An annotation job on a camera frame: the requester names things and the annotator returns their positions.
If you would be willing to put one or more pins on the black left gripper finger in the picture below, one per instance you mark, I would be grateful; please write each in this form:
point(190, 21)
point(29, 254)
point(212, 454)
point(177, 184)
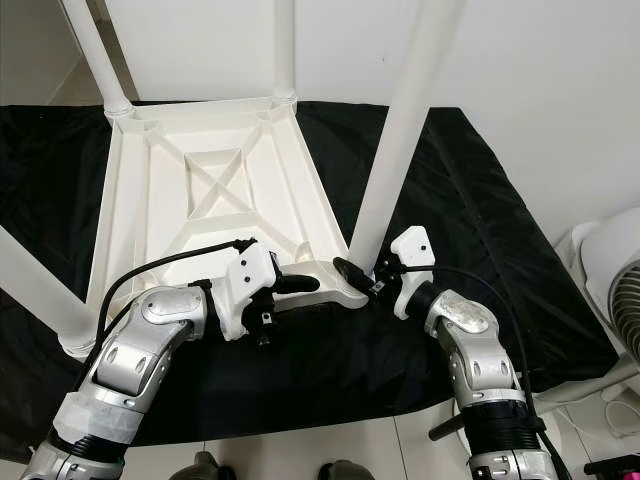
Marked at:
point(297, 284)

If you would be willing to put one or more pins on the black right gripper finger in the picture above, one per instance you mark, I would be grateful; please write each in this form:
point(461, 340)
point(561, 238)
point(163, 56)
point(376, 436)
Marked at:
point(352, 275)

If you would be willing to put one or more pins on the white plastic table top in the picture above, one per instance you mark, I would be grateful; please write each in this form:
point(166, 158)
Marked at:
point(160, 220)

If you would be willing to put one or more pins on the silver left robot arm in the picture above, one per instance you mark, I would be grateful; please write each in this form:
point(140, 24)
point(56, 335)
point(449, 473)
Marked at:
point(130, 360)

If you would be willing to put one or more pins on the black table cloth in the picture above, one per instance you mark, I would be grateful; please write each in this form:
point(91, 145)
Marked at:
point(510, 200)

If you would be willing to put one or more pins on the black metal table leg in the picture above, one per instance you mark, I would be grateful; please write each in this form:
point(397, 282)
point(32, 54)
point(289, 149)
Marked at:
point(448, 427)

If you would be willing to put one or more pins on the grey left robot foot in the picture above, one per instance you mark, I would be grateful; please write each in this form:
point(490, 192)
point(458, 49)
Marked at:
point(205, 468)

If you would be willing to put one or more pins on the grey robot foot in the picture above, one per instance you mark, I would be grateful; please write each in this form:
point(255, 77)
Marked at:
point(345, 470)
point(205, 468)

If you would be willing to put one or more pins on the grey right robot foot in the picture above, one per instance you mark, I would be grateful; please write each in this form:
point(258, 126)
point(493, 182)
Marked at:
point(345, 470)

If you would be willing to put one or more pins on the black metal rack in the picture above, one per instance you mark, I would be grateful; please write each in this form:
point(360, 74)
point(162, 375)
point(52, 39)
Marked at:
point(605, 472)

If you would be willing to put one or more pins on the magenta vacuum cleaner part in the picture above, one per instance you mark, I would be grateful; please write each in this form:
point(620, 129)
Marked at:
point(628, 468)

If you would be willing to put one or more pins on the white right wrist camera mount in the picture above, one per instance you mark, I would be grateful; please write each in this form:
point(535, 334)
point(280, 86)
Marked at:
point(412, 244)

